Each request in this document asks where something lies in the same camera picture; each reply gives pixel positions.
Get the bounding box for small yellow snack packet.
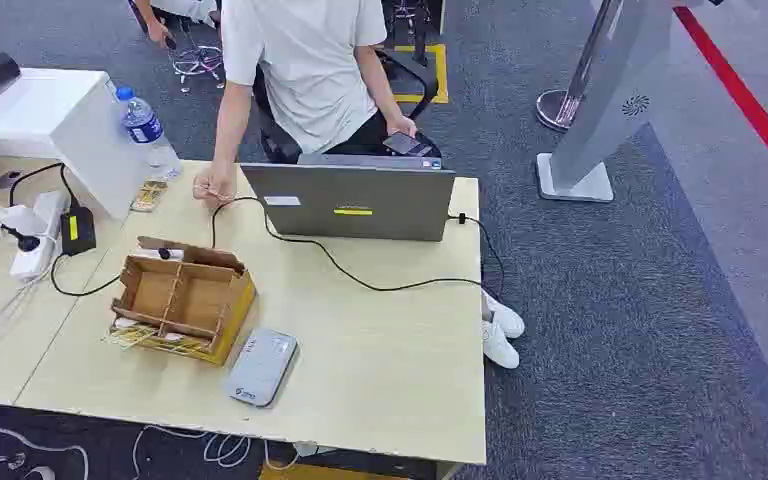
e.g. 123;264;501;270
129;180;169;214

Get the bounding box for chrome chair base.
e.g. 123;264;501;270
170;43;228;94

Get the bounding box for chrome stanchion post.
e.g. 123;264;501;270
534;0;618;132

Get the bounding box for grey laptop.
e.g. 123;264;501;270
240;153;457;243

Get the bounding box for seated person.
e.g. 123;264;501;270
191;0;445;213

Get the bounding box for dark smartphone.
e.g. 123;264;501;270
382;131;433;158

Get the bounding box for white plug charger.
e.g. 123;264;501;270
0;203;46;237

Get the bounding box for black power adapter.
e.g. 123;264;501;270
60;206;98;257

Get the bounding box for grey kiosk stand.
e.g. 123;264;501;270
536;0;690;203

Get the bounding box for person in background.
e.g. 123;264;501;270
128;0;221;51

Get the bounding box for white power strip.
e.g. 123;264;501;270
7;190;71;283

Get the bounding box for white rectangular box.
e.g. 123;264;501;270
0;68;147;220

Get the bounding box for wooden card box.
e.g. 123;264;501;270
106;236;257;368

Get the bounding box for grey blue card case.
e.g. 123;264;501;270
226;329;300;409

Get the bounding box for black adapter cable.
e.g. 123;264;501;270
49;253;124;298

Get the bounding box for white shoe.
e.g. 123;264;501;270
481;289;526;340
481;319;521;370

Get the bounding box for clear plastic water bottle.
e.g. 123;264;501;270
116;86;183;183

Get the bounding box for white floor cable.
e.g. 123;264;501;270
130;424;254;473
0;415;91;480

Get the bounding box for black laptop power cable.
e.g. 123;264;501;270
210;195;507;301

